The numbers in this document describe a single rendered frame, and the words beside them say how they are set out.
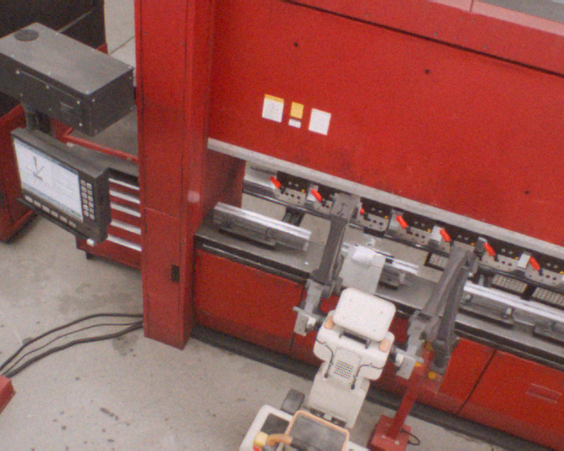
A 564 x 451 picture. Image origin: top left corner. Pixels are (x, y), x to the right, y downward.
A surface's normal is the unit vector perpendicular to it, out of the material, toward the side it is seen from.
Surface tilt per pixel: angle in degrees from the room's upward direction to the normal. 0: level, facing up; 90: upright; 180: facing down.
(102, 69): 0
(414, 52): 90
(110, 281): 0
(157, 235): 90
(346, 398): 82
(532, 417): 90
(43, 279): 0
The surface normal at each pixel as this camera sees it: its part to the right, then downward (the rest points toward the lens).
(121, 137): 0.12, -0.72
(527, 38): -0.32, 0.63
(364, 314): -0.21, -0.04
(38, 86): -0.52, 0.55
